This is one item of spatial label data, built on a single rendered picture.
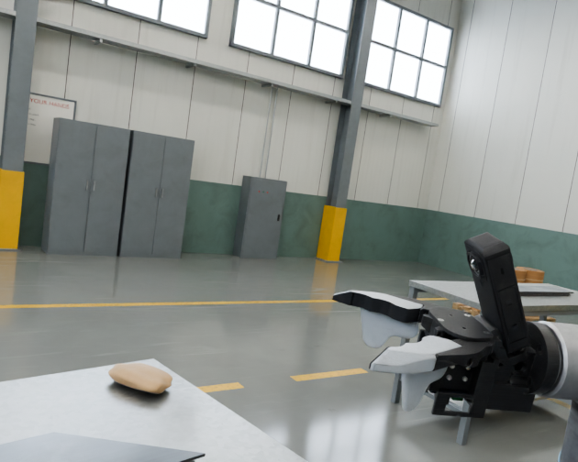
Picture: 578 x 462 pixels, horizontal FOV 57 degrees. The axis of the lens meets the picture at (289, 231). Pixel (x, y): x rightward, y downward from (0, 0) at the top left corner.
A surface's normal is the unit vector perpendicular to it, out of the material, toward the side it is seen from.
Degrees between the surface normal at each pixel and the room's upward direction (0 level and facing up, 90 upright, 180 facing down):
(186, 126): 90
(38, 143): 90
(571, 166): 90
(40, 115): 90
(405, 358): 50
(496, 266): 100
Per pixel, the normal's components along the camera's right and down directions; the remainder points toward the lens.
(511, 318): 0.11, 0.30
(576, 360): 0.18, -0.23
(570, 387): 0.07, 0.50
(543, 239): -0.82, -0.06
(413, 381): 0.64, 0.28
